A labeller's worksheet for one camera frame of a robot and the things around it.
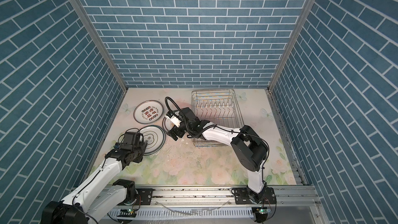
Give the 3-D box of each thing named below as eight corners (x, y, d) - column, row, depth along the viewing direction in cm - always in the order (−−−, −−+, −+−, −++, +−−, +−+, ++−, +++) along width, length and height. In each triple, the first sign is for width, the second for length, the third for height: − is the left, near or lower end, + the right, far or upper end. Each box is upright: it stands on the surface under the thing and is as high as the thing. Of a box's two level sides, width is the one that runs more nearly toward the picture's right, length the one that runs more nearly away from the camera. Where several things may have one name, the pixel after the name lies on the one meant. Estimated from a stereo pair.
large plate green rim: (131, 123, 102) (130, 121, 100) (139, 102, 114) (138, 99, 112) (160, 123, 102) (159, 121, 100) (165, 102, 115) (164, 99, 112)
